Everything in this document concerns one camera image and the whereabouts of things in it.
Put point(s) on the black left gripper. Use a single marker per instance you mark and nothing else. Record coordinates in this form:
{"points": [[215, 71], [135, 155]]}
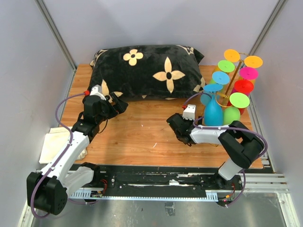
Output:
{"points": [[120, 106]]}

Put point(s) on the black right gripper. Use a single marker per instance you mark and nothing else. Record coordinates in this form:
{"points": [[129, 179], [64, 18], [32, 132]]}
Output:
{"points": [[183, 119]]}

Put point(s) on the blue wine glass front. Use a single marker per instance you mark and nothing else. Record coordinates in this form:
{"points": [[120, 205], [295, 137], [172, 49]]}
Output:
{"points": [[213, 113]]}

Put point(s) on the blue wine glass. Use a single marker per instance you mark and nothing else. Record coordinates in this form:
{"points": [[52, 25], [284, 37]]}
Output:
{"points": [[213, 113], [220, 77]]}

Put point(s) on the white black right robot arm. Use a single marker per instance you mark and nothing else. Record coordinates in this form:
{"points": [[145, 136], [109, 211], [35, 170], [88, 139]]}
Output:
{"points": [[242, 145]]}

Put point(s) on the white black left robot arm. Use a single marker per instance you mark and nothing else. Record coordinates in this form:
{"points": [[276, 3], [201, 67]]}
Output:
{"points": [[49, 189]]}

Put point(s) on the green wine glass front right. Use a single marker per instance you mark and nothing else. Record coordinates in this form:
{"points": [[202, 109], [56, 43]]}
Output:
{"points": [[232, 113]]}

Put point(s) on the green wine glass left row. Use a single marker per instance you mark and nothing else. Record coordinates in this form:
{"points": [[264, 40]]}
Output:
{"points": [[224, 66]]}

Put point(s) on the red wine glass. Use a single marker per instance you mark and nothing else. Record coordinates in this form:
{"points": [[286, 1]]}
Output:
{"points": [[242, 86]]}

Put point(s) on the pink wine glass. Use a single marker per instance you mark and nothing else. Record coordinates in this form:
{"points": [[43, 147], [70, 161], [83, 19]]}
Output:
{"points": [[248, 73]]}

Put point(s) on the orange wine glass back left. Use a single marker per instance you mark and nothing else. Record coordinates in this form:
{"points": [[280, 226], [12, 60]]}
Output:
{"points": [[231, 55]]}

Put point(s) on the orange wine glass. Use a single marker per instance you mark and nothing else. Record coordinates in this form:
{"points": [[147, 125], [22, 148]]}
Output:
{"points": [[253, 61], [231, 55]]}

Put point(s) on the orange wine glass back right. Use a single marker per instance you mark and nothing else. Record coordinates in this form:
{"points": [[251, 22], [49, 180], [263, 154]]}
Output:
{"points": [[253, 61]]}

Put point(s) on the black floral plush pillow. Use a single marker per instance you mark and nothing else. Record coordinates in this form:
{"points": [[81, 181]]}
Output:
{"points": [[164, 71]]}

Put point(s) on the white folded cloth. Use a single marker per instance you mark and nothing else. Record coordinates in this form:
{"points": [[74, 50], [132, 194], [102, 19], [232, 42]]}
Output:
{"points": [[54, 141]]}

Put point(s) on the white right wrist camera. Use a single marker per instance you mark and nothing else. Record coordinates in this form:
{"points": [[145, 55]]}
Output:
{"points": [[189, 112]]}

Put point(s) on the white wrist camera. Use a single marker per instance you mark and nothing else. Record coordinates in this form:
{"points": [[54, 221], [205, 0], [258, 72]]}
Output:
{"points": [[189, 112], [97, 91]]}

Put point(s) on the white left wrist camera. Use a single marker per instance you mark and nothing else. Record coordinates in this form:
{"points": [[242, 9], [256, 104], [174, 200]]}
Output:
{"points": [[97, 91]]}

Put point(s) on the gold wire glass rack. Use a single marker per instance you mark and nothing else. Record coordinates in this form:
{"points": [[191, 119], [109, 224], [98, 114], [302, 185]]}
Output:
{"points": [[222, 96]]}

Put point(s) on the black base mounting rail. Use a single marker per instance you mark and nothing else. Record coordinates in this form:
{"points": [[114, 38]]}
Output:
{"points": [[160, 183]]}

